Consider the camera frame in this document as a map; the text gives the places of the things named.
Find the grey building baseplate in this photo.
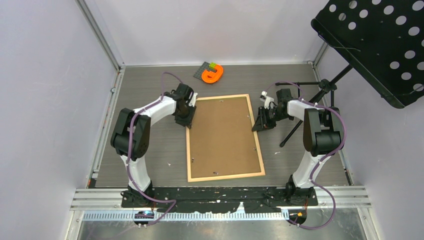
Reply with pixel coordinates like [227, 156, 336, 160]
[193, 61, 211, 81]

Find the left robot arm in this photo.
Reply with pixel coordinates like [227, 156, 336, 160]
[110, 83, 197, 207]

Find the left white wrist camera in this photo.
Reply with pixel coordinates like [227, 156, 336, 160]
[188, 92, 198, 107]

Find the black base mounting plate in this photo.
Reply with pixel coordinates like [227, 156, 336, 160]
[120, 186, 319, 215]

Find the aluminium rail frame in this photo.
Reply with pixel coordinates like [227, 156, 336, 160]
[64, 185, 381, 240]

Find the orange plastic horseshoe piece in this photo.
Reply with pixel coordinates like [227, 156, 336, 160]
[201, 64, 224, 84]

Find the wooden picture frame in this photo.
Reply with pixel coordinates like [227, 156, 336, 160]
[185, 94, 267, 183]

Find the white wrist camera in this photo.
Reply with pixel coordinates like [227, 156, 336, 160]
[259, 90, 274, 109]
[188, 92, 198, 107]

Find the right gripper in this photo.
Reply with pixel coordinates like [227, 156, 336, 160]
[252, 106, 291, 133]

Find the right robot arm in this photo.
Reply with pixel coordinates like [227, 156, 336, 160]
[251, 88, 346, 205]

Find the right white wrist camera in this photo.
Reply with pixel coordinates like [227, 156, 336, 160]
[259, 90, 274, 109]

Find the black perforated music stand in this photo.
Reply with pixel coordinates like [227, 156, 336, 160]
[274, 0, 424, 149]

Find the green building brick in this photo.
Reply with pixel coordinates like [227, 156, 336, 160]
[208, 62, 217, 71]

